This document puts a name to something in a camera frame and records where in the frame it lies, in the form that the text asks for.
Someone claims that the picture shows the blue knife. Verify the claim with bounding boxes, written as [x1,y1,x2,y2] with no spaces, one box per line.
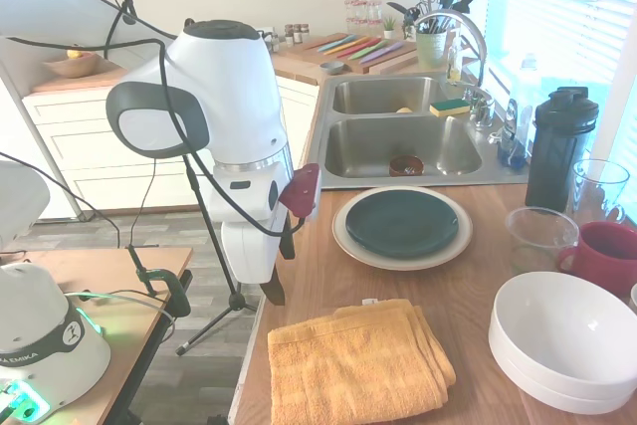
[318,35,357,53]

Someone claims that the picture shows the wooden fruit bowl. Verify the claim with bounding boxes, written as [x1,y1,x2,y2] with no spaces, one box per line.
[43,52,101,80]

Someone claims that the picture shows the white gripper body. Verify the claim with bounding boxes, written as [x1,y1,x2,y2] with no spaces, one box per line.
[220,210,292,287]

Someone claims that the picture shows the yellow terry towel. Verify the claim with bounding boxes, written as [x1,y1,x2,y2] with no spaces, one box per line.
[267,298,458,425]

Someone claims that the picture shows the clear glass goblet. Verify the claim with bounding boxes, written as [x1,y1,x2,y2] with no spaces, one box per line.
[571,158,632,227]

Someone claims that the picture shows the stainless steel double sink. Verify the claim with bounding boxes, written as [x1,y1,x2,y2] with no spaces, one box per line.
[301,70,531,191]

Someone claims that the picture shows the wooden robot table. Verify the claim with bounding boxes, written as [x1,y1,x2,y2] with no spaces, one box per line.
[0,245,194,425]

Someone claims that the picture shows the purple knife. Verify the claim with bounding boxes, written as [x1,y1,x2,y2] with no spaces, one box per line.
[358,41,405,65]

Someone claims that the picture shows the yellow knife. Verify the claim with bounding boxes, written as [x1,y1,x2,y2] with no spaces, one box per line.
[323,37,372,56]

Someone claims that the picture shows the dark metal clamp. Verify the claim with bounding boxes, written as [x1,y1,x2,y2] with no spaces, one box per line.
[126,243,193,319]

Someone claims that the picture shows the green utensil crock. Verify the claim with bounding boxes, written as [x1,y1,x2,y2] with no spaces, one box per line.
[415,29,448,70]

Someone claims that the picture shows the white bowl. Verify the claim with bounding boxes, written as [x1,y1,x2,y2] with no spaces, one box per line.
[490,270,637,389]
[488,324,637,416]

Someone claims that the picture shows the brown bowl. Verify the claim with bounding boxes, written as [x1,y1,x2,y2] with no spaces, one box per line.
[388,154,425,178]

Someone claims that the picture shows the chrome side sprayer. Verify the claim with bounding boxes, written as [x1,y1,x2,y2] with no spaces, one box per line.
[470,95,495,128]

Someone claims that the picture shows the dark blue plate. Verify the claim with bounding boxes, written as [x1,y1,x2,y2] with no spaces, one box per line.
[344,189,460,258]

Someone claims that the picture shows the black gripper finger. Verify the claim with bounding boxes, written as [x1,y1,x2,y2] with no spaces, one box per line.
[261,267,287,308]
[278,215,297,262]

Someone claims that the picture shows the green knife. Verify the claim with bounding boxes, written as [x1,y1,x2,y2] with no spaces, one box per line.
[347,39,395,62]

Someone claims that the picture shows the black tripod stand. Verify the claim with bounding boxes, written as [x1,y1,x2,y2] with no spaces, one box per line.
[116,0,260,356]

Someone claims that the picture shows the chrome gooseneck faucet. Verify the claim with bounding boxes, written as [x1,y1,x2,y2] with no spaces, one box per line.
[415,10,494,127]

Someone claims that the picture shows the black shaker bottle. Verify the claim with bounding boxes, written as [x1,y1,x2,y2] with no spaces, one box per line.
[525,86,601,215]

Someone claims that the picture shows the red mug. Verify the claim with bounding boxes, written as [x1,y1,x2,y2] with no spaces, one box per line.
[555,220,637,300]

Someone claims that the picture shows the clear Dawn soap bottle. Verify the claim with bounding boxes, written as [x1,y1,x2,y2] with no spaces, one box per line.
[496,54,541,170]

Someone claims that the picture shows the yellow green sponge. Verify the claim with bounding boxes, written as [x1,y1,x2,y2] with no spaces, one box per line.
[429,98,472,118]

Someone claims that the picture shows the wooden cutting board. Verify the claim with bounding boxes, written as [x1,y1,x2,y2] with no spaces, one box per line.
[283,32,420,76]

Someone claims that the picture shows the clear plastic cup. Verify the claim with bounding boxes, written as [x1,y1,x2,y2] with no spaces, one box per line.
[505,205,581,275]

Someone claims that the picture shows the white base cabinets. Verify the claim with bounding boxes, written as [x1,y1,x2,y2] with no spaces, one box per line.
[22,74,319,221]

